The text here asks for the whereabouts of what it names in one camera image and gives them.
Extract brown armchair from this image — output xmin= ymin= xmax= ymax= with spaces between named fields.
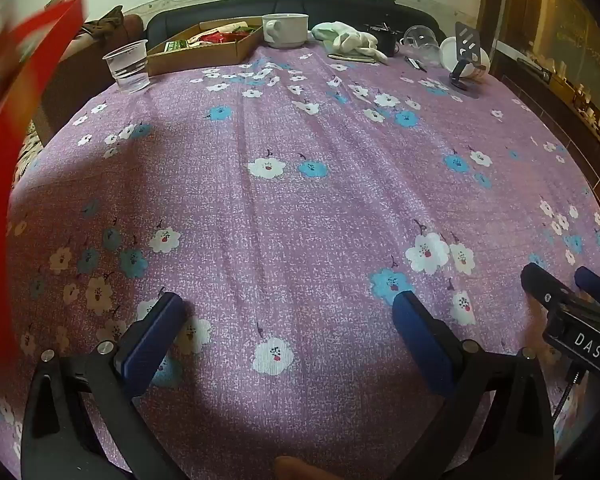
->
xmin=32 ymin=14 xmax=146 ymax=147

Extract brown cardboard box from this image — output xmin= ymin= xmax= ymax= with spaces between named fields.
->
xmin=145 ymin=17 xmax=267 ymax=77

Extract small black object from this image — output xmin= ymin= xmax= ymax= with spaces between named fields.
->
xmin=365 ymin=24 xmax=401 ymax=57

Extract white bowl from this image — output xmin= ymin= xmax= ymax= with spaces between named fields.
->
xmin=439 ymin=36 xmax=492 ymax=82

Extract red box with white inside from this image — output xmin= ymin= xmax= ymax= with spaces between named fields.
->
xmin=0 ymin=0 xmax=89 ymax=361

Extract dark garment on armchair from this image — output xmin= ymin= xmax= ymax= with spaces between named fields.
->
xmin=77 ymin=5 xmax=126 ymax=38

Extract white crumpled cloth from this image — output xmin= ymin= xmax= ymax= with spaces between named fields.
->
xmin=311 ymin=21 xmax=390 ymax=66

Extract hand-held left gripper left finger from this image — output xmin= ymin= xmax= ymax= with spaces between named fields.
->
xmin=21 ymin=291 xmax=188 ymax=480

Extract purple floral tablecloth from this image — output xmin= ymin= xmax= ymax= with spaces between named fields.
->
xmin=5 ymin=42 xmax=600 ymax=480

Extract white ceramic mug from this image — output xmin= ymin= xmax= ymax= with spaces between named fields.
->
xmin=261 ymin=13 xmax=310 ymax=50

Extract wooden glass-door cabinet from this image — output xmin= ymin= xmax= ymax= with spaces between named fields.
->
xmin=495 ymin=0 xmax=600 ymax=221

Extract dark leather sofa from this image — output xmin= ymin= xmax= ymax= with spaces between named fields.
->
xmin=145 ymin=0 xmax=441 ymax=45

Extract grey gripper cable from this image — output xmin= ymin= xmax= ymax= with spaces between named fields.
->
xmin=552 ymin=367 xmax=584 ymax=429

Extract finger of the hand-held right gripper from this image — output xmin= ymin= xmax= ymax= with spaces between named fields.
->
xmin=521 ymin=262 xmax=577 ymax=322
xmin=574 ymin=266 xmax=600 ymax=312

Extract cream snack packet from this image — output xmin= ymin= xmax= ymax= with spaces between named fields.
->
xmin=190 ymin=22 xmax=251 ymax=36

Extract grey phone stand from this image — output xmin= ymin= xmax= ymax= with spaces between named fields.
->
xmin=447 ymin=21 xmax=484 ymax=99

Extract flat tan booklet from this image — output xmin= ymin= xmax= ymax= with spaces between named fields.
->
xmin=328 ymin=53 xmax=379 ymax=65

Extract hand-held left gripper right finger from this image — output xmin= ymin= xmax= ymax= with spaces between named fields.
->
xmin=390 ymin=290 xmax=556 ymax=480

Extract empty clear plastic cup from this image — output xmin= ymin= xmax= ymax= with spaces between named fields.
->
xmin=399 ymin=25 xmax=443 ymax=66

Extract red snack packet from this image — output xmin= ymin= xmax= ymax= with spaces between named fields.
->
xmin=200 ymin=30 xmax=249 ymax=45

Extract clear plastic cup with water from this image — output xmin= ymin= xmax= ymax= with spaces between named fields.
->
xmin=102 ymin=39 xmax=151 ymax=95

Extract leaf print blanket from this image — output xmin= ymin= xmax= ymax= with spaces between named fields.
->
xmin=12 ymin=120 xmax=44 ymax=192

